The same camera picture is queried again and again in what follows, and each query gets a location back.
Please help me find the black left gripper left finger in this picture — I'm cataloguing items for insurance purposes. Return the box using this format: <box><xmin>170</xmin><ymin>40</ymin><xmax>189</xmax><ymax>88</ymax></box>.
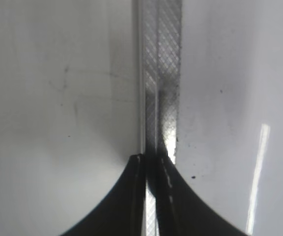
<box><xmin>63</xmin><ymin>154</ymin><xmax>146</xmax><ymax>236</ymax></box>

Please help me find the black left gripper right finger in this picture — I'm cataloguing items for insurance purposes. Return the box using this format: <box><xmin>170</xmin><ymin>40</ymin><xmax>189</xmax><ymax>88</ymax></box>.
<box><xmin>145</xmin><ymin>149</ymin><xmax>245</xmax><ymax>236</ymax></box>

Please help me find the white board with grey frame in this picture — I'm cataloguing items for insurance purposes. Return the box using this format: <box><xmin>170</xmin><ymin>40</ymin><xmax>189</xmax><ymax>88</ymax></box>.
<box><xmin>0</xmin><ymin>0</ymin><xmax>182</xmax><ymax>236</ymax></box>

